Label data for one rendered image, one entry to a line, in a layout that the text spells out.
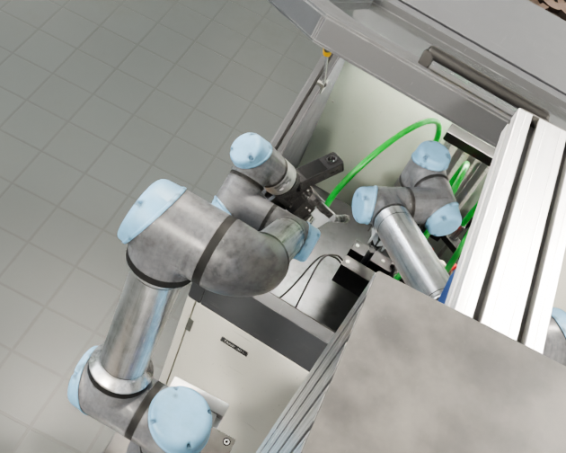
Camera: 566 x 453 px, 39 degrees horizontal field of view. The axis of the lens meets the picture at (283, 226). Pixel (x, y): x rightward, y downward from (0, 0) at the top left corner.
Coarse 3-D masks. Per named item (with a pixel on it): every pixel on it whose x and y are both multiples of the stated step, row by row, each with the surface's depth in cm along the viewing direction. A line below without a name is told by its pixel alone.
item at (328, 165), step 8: (320, 160) 172; (328, 160) 171; (336, 160) 171; (296, 168) 171; (304, 168) 171; (312, 168) 170; (320, 168) 170; (328, 168) 170; (336, 168) 171; (304, 176) 169; (312, 176) 169; (320, 176) 170; (328, 176) 171; (304, 184) 169; (312, 184) 170
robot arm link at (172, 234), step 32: (160, 192) 117; (128, 224) 116; (160, 224) 115; (192, 224) 115; (224, 224) 117; (128, 256) 122; (160, 256) 117; (192, 256) 115; (128, 288) 127; (160, 288) 121; (128, 320) 129; (160, 320) 130; (96, 352) 141; (128, 352) 134; (96, 384) 139; (128, 384) 139; (96, 416) 143; (128, 416) 141
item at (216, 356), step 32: (192, 320) 217; (224, 320) 210; (192, 352) 229; (224, 352) 221; (256, 352) 213; (192, 384) 242; (224, 384) 233; (256, 384) 224; (288, 384) 216; (224, 416) 246; (256, 416) 237; (256, 448) 250
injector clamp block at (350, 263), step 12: (360, 252) 211; (348, 264) 207; (360, 264) 208; (372, 264) 210; (384, 264) 210; (336, 276) 211; (348, 276) 208; (360, 276) 206; (372, 276) 207; (348, 288) 211; (360, 288) 209
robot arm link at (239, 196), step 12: (228, 180) 157; (240, 180) 156; (252, 180) 156; (228, 192) 156; (240, 192) 156; (252, 192) 157; (216, 204) 156; (228, 204) 156; (240, 204) 156; (252, 204) 156; (264, 204) 156; (240, 216) 156; (252, 216) 155; (264, 216) 155
